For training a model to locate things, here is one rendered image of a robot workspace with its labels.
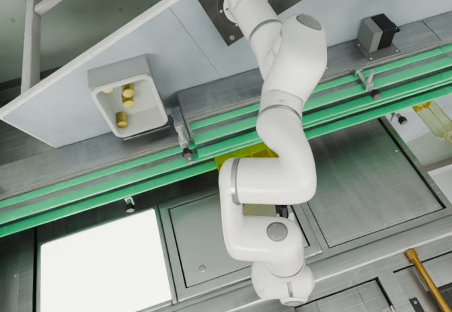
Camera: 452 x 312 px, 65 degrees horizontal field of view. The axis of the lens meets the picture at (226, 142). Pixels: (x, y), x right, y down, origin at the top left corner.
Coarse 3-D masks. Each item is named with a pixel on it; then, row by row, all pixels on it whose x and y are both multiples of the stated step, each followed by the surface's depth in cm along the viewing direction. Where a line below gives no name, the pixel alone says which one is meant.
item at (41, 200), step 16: (448, 80) 122; (400, 96) 120; (352, 112) 119; (304, 128) 118; (192, 144) 118; (144, 160) 117; (160, 160) 116; (176, 160) 115; (96, 176) 115; (112, 176) 115; (128, 176) 114; (144, 176) 113; (32, 192) 114; (48, 192) 113; (64, 192) 113; (80, 192) 112; (96, 192) 112; (0, 208) 112; (16, 208) 112; (32, 208) 111; (48, 208) 111; (0, 224) 110
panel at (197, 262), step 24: (216, 192) 125; (120, 216) 124; (168, 216) 122; (192, 216) 122; (216, 216) 121; (48, 240) 122; (168, 240) 117; (192, 240) 117; (216, 240) 116; (312, 240) 112; (168, 264) 112; (192, 264) 112; (216, 264) 111; (240, 264) 111; (192, 288) 107; (216, 288) 107
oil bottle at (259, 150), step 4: (256, 144) 117; (260, 144) 117; (248, 148) 117; (252, 148) 116; (256, 148) 116; (260, 148) 116; (264, 148) 116; (252, 152) 116; (256, 152) 115; (260, 152) 115; (264, 152) 115; (252, 156) 115; (256, 156) 115; (260, 156) 114; (264, 156) 114; (268, 156) 114
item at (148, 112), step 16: (128, 80) 96; (144, 80) 107; (96, 96) 98; (112, 96) 108; (144, 96) 112; (112, 112) 111; (128, 112) 116; (144, 112) 117; (160, 112) 116; (112, 128) 109; (128, 128) 114; (144, 128) 114
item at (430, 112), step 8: (424, 104) 132; (432, 104) 131; (416, 112) 136; (424, 112) 131; (432, 112) 130; (440, 112) 129; (424, 120) 133; (432, 120) 128; (440, 120) 127; (448, 120) 127; (432, 128) 130; (440, 128) 126; (448, 128) 125; (440, 136) 128; (448, 136) 125
